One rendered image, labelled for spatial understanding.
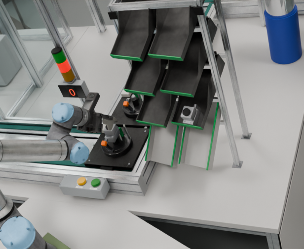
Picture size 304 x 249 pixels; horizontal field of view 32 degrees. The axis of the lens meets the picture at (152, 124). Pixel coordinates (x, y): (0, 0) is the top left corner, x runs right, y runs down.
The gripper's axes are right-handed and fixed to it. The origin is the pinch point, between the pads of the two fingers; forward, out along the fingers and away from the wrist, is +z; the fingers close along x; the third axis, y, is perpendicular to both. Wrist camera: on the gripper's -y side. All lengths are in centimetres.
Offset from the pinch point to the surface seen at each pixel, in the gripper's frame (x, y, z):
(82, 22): -186, -126, 249
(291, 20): 66, -56, 49
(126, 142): 4.9, 9.0, 10.9
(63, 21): -82, -69, 74
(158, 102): 27.1, -6.4, -7.7
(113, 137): 2.1, 7.7, 4.0
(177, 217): 34, 38, 5
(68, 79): -18.1, -15.9, -5.5
